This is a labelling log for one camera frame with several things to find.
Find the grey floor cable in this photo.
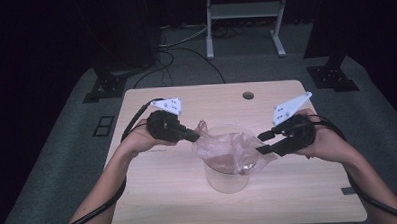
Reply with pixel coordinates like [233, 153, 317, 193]
[156, 23, 212, 49]

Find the person's right hand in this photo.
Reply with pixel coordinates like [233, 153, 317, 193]
[294, 107, 354, 166]

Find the white metal stand frame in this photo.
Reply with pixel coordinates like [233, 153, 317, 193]
[205, 0, 292, 61]

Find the translucent pink plastic bag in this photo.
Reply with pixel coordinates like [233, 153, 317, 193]
[191, 117, 280, 178]

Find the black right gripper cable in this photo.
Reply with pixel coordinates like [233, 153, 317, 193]
[300, 110, 397, 224]

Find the clear round container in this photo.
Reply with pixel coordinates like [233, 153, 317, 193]
[201, 122, 257, 196]

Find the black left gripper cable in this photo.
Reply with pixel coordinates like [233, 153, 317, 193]
[52, 97, 169, 224]

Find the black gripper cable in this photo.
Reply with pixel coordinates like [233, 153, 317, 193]
[52, 97, 169, 224]
[300, 110, 397, 224]

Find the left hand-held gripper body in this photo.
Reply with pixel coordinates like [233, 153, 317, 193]
[145, 96, 189, 144]

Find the black stand base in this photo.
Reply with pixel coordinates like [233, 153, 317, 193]
[306, 54, 361, 94]
[81, 65, 129, 104]

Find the black floor socket plate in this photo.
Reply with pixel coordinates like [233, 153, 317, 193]
[92, 115, 116, 138]

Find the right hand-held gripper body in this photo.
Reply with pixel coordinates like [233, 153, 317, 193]
[272, 91, 317, 152]

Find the person's left hand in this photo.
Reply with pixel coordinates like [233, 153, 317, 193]
[120, 117, 179, 159]

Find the black floor cable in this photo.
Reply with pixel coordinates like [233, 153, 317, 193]
[131, 45, 227, 89]

